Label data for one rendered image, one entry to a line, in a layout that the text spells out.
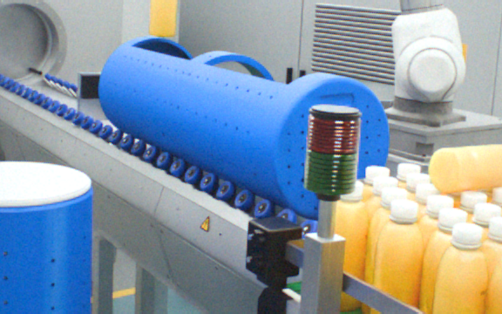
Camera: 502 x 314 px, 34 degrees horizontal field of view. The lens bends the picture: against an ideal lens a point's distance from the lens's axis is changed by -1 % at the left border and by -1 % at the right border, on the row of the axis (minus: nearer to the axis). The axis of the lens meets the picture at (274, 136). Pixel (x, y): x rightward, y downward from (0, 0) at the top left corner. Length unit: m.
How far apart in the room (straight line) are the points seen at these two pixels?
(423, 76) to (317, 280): 0.91
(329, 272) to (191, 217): 0.86
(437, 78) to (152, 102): 0.66
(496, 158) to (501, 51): 1.83
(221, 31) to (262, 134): 2.78
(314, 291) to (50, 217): 0.53
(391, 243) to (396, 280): 0.05
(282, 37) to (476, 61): 1.11
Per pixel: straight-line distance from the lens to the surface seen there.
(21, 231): 1.38
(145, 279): 2.58
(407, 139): 2.04
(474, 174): 1.29
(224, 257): 1.70
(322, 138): 0.97
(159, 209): 1.97
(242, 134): 1.60
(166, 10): 2.17
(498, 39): 3.12
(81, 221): 1.45
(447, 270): 1.11
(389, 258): 1.19
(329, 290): 1.03
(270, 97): 1.57
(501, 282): 1.10
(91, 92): 2.67
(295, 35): 3.85
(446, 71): 1.85
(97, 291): 2.54
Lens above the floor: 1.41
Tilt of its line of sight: 11 degrees down
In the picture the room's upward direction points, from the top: 4 degrees clockwise
